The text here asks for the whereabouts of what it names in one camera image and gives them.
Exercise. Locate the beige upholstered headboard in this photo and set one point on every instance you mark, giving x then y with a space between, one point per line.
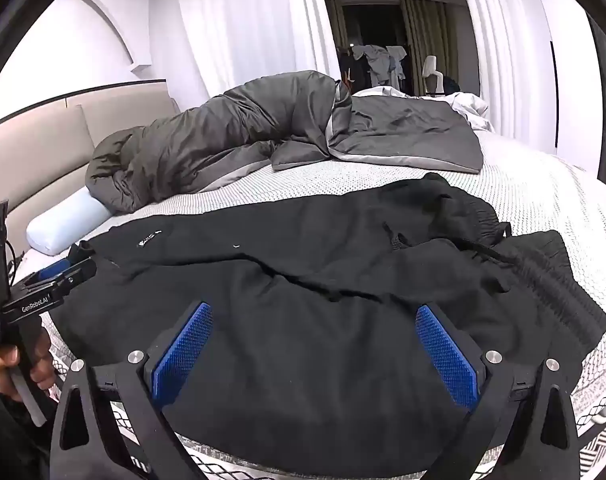
38 145

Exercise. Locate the light blue pillow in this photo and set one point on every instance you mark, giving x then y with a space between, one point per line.
63 227

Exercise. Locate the olive curtain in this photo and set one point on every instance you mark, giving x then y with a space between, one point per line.
425 30

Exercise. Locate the white crumpled sheet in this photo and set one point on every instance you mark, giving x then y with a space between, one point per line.
463 105

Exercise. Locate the hanging grey clothes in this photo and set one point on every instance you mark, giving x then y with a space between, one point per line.
378 62

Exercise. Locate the black pants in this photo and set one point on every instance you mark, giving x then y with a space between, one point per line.
303 320

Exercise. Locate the person's left hand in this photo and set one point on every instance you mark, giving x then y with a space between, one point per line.
0 367

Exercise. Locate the white chair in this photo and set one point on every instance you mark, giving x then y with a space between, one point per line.
433 77

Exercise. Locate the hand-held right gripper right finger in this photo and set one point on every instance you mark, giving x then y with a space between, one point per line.
445 355

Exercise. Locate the white curtain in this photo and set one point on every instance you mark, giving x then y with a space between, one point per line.
498 30
248 25

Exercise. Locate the person's left forearm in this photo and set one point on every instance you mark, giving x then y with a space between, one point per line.
8 440

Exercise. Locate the grey comforter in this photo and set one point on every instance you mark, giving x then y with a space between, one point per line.
263 125

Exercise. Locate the bed with honeycomb patterned sheet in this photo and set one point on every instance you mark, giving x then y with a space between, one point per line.
533 190

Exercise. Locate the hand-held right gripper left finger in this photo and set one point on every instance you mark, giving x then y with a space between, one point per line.
183 350

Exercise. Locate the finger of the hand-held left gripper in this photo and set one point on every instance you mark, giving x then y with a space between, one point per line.
58 269
75 275

